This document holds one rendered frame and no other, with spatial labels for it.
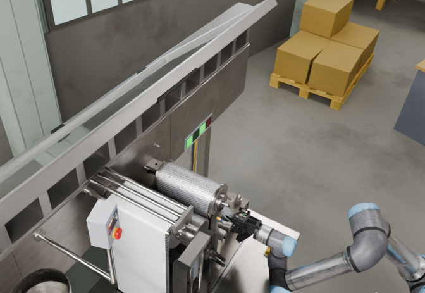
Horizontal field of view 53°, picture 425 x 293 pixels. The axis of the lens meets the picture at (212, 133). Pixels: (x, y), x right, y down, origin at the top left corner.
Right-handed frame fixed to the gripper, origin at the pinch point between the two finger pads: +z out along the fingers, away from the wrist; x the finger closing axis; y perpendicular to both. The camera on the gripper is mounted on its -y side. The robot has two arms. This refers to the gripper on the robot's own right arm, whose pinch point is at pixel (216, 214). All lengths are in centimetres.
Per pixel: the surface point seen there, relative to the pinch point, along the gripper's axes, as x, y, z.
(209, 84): -42, 32, 30
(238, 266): 5.7, -19.0, -15.4
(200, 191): 9.7, 21.1, 3.2
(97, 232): 64, 58, 0
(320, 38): -320, -66, 50
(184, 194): 12.0, 18.1, 8.9
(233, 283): 14.1, -19.0, -17.4
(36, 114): -36, -37, 158
